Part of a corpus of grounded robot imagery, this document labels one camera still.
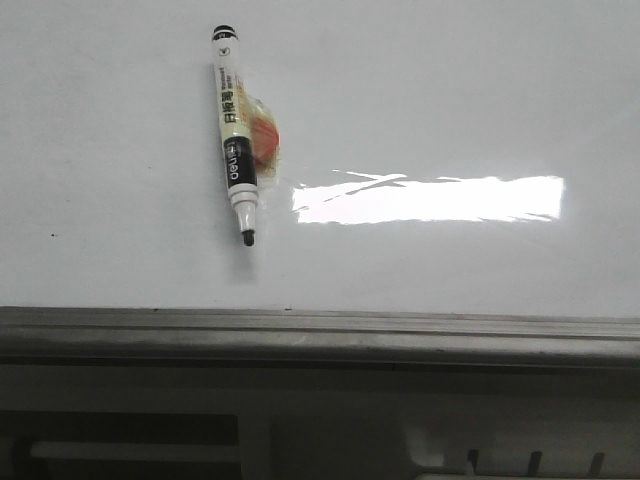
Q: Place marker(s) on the grey aluminium whiteboard frame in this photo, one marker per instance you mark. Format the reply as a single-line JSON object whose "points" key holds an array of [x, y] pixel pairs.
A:
{"points": [[319, 337]]}

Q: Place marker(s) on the white whiteboard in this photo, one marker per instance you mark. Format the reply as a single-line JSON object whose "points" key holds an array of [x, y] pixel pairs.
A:
{"points": [[434, 156]]}

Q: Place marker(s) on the black and white whiteboard marker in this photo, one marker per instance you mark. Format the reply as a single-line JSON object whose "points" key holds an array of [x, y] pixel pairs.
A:
{"points": [[249, 139]]}

